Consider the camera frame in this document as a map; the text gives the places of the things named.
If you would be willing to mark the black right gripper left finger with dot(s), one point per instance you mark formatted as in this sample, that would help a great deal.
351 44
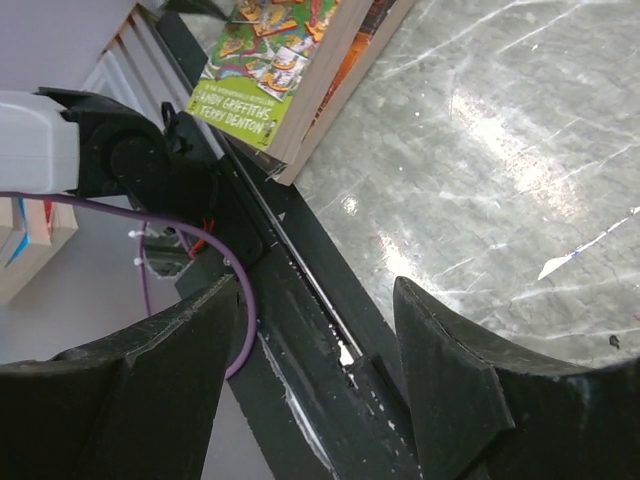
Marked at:
137 404

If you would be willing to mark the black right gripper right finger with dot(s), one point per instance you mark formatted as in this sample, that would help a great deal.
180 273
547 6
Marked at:
483 407

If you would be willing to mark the green 65-Storey Treehouse book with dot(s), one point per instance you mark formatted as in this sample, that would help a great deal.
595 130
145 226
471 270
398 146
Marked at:
270 69

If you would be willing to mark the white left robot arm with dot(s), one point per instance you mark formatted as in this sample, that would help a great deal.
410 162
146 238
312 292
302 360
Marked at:
85 144

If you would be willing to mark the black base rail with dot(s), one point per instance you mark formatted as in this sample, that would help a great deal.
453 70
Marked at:
323 390

